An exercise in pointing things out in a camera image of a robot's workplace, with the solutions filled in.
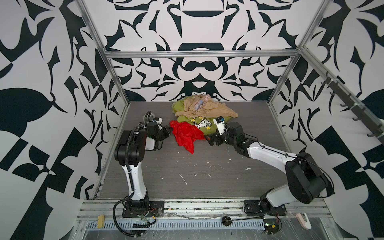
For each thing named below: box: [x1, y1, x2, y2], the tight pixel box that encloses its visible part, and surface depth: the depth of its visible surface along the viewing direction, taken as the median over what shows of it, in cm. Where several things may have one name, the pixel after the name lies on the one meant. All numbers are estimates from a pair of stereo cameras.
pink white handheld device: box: [295, 212, 312, 230], surface depth 71 cm
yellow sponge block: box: [97, 214, 105, 229], surface depth 72 cm
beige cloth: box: [175, 94, 238, 118], surface depth 111 cm
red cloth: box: [169, 120, 206, 154], surface depth 101 cm
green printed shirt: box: [172, 95, 231, 135], surface depth 104 cm
